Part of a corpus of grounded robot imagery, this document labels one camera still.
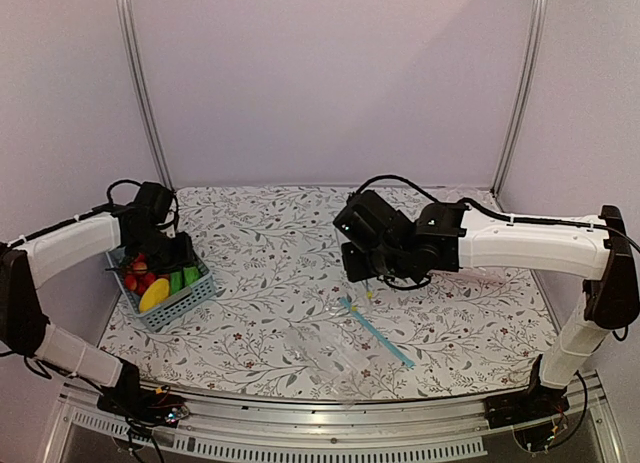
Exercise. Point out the light blue plastic basket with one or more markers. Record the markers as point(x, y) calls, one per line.
point(175, 305)

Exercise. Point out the left aluminium frame post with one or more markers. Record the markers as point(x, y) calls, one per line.
point(140, 87)

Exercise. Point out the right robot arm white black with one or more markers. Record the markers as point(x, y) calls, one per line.
point(383, 243)

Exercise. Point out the yellow mango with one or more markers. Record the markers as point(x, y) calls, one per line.
point(154, 295)

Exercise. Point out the short green bitter gourd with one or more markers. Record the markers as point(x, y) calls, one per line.
point(191, 275)

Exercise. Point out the aluminium frame post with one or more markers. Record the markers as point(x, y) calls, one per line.
point(523, 91)
point(140, 87)

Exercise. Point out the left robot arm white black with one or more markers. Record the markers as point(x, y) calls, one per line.
point(29, 262)

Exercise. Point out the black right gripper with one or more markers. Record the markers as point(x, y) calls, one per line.
point(354, 270)

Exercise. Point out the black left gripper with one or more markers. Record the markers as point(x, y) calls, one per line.
point(183, 258)

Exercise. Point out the clear bag blue zipper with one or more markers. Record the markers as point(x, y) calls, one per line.
point(366, 295)
point(344, 353)

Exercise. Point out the right aluminium frame post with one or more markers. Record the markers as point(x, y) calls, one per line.
point(523, 91)

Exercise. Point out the long green cucumber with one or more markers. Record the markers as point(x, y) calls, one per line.
point(176, 282)

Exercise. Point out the red cherry bunch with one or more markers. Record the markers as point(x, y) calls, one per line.
point(134, 273)

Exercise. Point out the floral table mat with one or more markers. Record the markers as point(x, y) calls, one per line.
point(274, 257)

